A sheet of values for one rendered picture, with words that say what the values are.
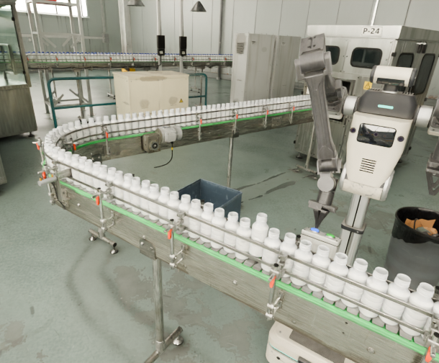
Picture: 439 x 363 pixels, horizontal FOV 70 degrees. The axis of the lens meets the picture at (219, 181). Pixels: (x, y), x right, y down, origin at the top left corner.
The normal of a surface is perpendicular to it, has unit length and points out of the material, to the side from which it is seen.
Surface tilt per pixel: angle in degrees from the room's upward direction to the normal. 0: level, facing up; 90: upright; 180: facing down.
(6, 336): 0
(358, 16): 90
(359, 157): 90
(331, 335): 90
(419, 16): 90
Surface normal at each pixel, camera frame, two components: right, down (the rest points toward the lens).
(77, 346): 0.05, -0.91
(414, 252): -0.70, 0.33
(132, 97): 0.62, 0.36
